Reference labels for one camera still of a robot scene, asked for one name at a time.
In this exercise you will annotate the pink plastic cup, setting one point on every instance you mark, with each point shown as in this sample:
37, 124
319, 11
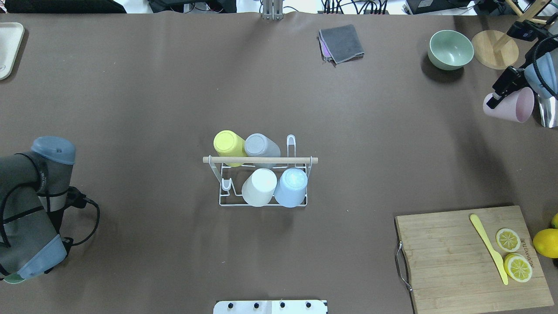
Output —
517, 107

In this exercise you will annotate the bamboo cutting board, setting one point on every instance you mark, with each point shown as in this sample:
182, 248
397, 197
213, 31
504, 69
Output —
450, 270

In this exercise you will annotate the lemon half slice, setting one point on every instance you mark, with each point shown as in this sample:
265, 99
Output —
508, 240
518, 267

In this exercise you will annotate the blue plastic cup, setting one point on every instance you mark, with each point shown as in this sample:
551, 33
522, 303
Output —
291, 187

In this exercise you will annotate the yellow lemon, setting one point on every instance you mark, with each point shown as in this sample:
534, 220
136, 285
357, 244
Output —
554, 221
546, 243

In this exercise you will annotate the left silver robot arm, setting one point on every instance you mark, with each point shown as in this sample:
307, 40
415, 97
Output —
35, 191

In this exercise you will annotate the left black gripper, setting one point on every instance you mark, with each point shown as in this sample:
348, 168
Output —
55, 216

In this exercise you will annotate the grey folded cloth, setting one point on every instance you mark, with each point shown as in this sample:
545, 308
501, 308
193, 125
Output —
340, 44

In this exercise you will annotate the white wire cup holder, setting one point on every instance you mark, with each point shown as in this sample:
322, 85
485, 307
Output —
252, 172

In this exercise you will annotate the white plastic cup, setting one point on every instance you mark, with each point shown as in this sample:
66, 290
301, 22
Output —
259, 188

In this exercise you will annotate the green plastic cup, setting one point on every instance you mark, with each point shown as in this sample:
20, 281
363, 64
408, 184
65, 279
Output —
14, 278

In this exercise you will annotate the yellow plastic knife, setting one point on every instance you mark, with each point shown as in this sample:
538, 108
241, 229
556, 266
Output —
496, 257

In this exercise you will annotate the grey plastic cup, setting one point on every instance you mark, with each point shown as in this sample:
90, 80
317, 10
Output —
258, 145

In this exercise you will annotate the yellow plastic cup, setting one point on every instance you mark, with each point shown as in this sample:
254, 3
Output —
229, 144

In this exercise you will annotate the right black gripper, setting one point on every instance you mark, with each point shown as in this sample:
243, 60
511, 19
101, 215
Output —
507, 82

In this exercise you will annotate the green ceramic bowl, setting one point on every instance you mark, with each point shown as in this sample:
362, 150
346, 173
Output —
450, 50

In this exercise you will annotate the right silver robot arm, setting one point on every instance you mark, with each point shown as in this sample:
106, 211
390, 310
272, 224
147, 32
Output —
548, 106

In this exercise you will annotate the beige tray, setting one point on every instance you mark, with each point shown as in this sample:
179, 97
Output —
11, 36

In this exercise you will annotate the wooden cup tree stand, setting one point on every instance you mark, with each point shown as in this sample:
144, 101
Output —
497, 50

